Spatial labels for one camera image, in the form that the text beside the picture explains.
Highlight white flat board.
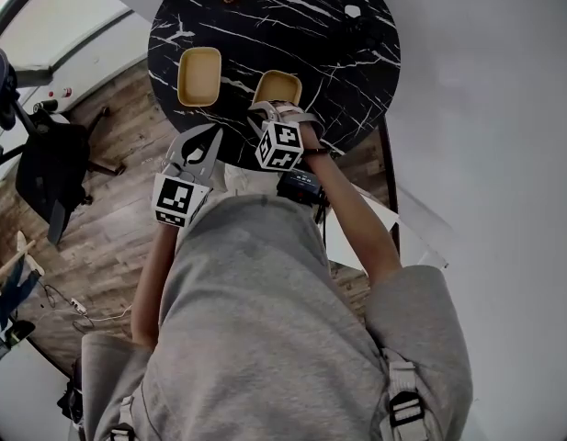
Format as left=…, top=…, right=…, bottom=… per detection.
left=325, top=190, right=402, bottom=273

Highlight grey backpack strap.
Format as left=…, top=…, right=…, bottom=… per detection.
left=379, top=346, right=438, bottom=441
left=108, top=395, right=137, bottom=441

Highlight dark framed window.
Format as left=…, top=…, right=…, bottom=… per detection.
left=0, top=0, right=135, bottom=75

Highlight blue denim cloth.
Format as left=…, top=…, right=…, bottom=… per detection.
left=0, top=257, right=40, bottom=334

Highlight black bag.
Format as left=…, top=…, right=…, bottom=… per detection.
left=56, top=356, right=85, bottom=426

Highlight black electronic device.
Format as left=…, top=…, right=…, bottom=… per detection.
left=0, top=319, right=36, bottom=365

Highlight person's grey shirt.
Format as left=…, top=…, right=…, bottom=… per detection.
left=80, top=193, right=475, bottom=441

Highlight white floor cable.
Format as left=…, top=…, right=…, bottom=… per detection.
left=87, top=303, right=135, bottom=323

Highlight dark brown wooden rail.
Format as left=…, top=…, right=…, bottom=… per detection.
left=377, top=119, right=403, bottom=266

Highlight yellow tray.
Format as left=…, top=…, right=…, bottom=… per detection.
left=176, top=46, right=222, bottom=108
left=251, top=69, right=304, bottom=112

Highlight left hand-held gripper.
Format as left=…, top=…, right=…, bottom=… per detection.
left=152, top=123, right=225, bottom=229

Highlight black floor cable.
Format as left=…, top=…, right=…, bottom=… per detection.
left=39, top=282, right=96, bottom=333

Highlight large white panel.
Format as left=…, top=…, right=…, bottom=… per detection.
left=395, top=186, right=449, bottom=270

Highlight black marble round table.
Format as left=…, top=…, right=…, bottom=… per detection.
left=147, top=0, right=403, bottom=167

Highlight light wooden stand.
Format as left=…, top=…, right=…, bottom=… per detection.
left=0, top=230, right=46, bottom=298

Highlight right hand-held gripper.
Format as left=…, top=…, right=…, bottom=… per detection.
left=245, top=100, right=306, bottom=173

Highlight person's white trousers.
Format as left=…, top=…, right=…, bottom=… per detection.
left=223, top=163, right=284, bottom=197

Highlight person's right hand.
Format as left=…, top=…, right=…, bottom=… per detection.
left=273, top=100, right=326, bottom=153

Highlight person's right forearm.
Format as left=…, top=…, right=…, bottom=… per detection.
left=304, top=147, right=403, bottom=288

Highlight person's left forearm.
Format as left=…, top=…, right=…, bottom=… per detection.
left=130, top=222, right=181, bottom=351

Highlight black electronic box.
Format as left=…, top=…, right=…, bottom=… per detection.
left=277, top=168, right=328, bottom=209

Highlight black office chair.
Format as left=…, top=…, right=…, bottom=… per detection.
left=0, top=47, right=127, bottom=247

